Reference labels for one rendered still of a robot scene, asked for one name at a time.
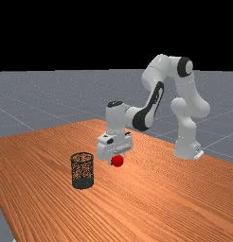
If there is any red ball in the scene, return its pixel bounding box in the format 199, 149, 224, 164
110, 154, 125, 168

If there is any dark mesh basket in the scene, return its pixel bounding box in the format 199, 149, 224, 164
70, 151, 95, 190

